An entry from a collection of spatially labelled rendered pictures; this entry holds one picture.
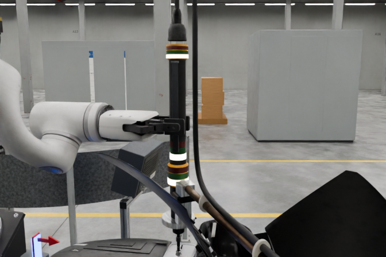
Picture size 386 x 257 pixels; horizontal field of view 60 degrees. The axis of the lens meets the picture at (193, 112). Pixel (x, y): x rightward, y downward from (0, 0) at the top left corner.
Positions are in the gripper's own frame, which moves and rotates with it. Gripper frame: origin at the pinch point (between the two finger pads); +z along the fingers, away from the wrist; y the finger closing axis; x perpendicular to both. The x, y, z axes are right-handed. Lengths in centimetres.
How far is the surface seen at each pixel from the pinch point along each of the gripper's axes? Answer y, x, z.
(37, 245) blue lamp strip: 0.3, -30.0, -34.5
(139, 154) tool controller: -58, -23, -31
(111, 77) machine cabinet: -557, -12, -283
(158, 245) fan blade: -2.4, -28.2, -5.5
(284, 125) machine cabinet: -624, -112, 58
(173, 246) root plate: -3.1, -28.5, -2.3
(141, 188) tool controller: -61, -39, -32
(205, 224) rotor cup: -1.7, -21.7, 5.5
